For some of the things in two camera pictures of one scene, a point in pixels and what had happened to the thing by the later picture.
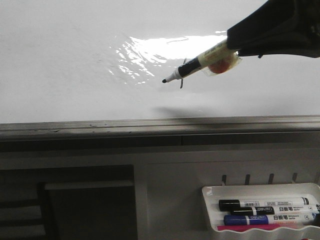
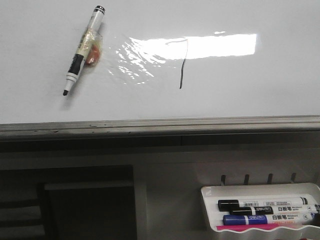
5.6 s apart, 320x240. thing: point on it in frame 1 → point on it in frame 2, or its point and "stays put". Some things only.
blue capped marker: (238, 220) stays put
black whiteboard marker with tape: (219, 60) → (89, 50)
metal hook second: (247, 178) stays put
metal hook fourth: (294, 176) stays put
